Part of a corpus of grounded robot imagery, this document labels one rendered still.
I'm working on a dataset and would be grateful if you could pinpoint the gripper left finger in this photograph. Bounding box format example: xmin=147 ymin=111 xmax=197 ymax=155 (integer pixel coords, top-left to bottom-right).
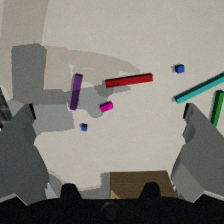
xmin=0 ymin=103 xmax=50 ymax=224

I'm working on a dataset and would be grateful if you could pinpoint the purple rod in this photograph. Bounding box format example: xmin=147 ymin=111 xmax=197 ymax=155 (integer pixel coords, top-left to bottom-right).
xmin=70 ymin=73 xmax=83 ymax=111

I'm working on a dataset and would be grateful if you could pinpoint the magenta rectangular block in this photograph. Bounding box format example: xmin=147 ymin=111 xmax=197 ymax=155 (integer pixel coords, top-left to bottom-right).
xmin=100 ymin=101 xmax=113 ymax=113

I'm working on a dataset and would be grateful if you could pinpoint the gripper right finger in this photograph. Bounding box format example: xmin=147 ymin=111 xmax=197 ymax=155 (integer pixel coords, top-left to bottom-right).
xmin=171 ymin=103 xmax=224 ymax=224

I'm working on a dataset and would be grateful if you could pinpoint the red rod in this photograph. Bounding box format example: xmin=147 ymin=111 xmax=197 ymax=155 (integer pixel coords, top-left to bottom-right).
xmin=105 ymin=73 xmax=153 ymax=88

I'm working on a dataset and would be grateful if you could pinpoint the small blue cube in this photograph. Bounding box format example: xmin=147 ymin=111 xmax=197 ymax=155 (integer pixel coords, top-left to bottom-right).
xmin=81 ymin=123 xmax=88 ymax=131
xmin=175 ymin=64 xmax=184 ymax=74

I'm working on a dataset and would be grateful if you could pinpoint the turquoise rod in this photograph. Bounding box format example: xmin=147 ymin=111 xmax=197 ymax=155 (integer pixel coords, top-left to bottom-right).
xmin=174 ymin=73 xmax=224 ymax=104

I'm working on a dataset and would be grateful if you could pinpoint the green rod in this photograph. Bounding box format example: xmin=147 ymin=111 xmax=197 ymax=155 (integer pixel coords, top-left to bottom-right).
xmin=210 ymin=90 xmax=224 ymax=127

